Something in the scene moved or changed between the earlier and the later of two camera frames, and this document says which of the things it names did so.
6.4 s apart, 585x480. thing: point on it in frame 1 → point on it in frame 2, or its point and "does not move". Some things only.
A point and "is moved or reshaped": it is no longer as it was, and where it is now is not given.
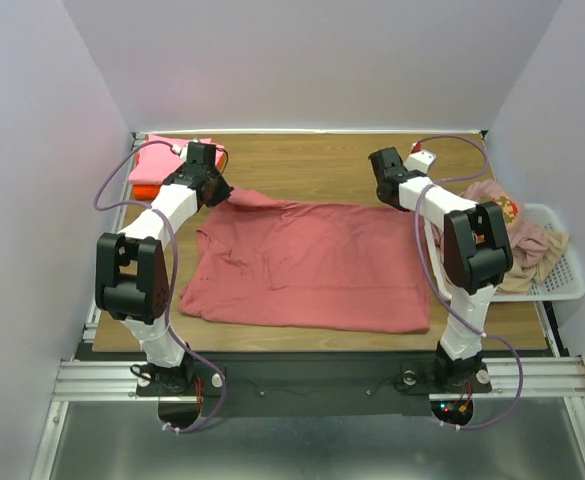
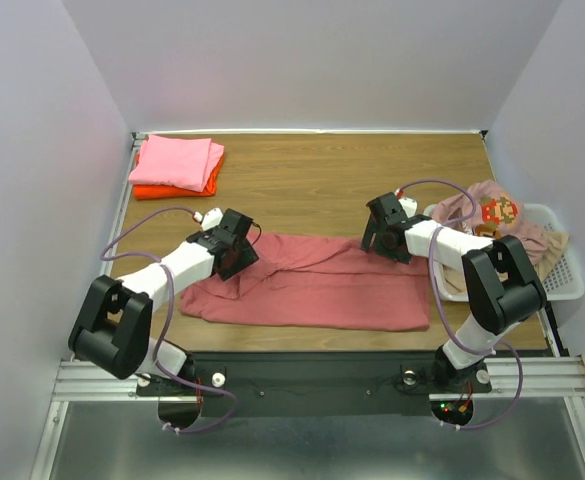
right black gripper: x=384 y=192 → x=377 y=245
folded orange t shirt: x=154 y=191 does not move
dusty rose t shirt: x=308 y=264 is moved or reshaped
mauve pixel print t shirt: x=526 y=244 does not move
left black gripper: x=224 y=191 → x=247 y=257
